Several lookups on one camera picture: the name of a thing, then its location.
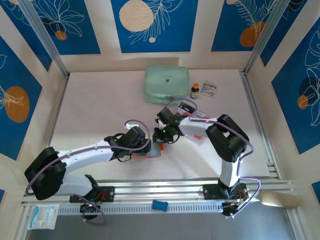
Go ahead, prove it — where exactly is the orange card holder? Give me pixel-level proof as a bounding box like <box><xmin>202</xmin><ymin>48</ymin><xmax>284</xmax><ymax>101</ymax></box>
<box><xmin>132</xmin><ymin>142</ymin><xmax>165</xmax><ymax>160</ymax></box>

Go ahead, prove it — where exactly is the black VIP card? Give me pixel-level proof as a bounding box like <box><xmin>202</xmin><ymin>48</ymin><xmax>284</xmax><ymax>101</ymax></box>
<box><xmin>177</xmin><ymin>101</ymin><xmax>196</xmax><ymax>115</ymax></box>

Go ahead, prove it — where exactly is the small brown medicine bottle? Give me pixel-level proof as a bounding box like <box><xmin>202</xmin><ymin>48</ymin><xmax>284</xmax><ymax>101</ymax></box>
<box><xmin>189</xmin><ymin>83</ymin><xmax>200</xmax><ymax>99</ymax></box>

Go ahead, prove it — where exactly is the mint green zip pouch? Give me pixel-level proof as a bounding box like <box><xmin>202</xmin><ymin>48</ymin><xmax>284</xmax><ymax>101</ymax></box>
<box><xmin>142</xmin><ymin>65</ymin><xmax>190</xmax><ymax>105</ymax></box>

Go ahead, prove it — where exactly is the blue bone-shaped sponge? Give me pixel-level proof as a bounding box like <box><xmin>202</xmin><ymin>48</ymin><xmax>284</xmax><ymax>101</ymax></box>
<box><xmin>151</xmin><ymin>199</ymin><xmax>169</xmax><ymax>211</ymax></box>

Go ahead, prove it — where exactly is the small printed sachet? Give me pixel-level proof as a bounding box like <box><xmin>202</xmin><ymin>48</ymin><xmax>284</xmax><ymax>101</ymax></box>
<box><xmin>201</xmin><ymin>80</ymin><xmax>218</xmax><ymax>98</ymax></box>

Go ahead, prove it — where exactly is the white gauze packet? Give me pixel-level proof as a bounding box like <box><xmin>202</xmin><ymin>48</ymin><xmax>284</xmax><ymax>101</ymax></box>
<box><xmin>27</xmin><ymin>204</ymin><xmax>60</xmax><ymax>230</ymax></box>

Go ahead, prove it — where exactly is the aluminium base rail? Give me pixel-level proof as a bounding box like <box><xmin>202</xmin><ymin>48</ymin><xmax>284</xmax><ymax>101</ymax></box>
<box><xmin>21</xmin><ymin>177</ymin><xmax>293</xmax><ymax>205</ymax></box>

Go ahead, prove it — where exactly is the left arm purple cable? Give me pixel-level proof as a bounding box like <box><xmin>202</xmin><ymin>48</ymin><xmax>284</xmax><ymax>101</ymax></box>
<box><xmin>24</xmin><ymin>119</ymin><xmax>152</xmax><ymax>226</ymax></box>

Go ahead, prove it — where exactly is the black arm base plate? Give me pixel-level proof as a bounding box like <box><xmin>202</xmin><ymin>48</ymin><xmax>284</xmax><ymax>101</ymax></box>
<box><xmin>69</xmin><ymin>186</ymin><xmax>116</xmax><ymax>204</ymax></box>
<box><xmin>202</xmin><ymin>183</ymin><xmax>248</xmax><ymax>201</ymax></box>

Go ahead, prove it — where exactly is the slotted grey cable duct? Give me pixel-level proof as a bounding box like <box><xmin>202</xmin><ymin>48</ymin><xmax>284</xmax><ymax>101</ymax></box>
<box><xmin>56</xmin><ymin>201</ymin><xmax>224</xmax><ymax>215</ymax></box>

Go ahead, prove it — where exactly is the aluminium table side rail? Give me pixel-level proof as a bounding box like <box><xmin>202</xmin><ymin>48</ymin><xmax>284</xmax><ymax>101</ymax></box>
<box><xmin>37</xmin><ymin>73</ymin><xmax>71</xmax><ymax>156</ymax></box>
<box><xmin>240</xmin><ymin>71</ymin><xmax>281</xmax><ymax>181</ymax></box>

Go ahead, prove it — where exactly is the black circuit board with wires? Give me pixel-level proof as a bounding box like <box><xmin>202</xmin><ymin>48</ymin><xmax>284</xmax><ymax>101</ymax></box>
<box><xmin>79</xmin><ymin>201</ymin><xmax>101</xmax><ymax>221</ymax></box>
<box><xmin>221</xmin><ymin>201</ymin><xmax>241</xmax><ymax>220</ymax></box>

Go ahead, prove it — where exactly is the aluminium frame post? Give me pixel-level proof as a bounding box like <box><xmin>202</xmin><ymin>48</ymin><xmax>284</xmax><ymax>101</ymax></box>
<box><xmin>17</xmin><ymin>0</ymin><xmax>70</xmax><ymax>77</ymax></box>
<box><xmin>241</xmin><ymin>0</ymin><xmax>293</xmax><ymax>76</ymax></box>

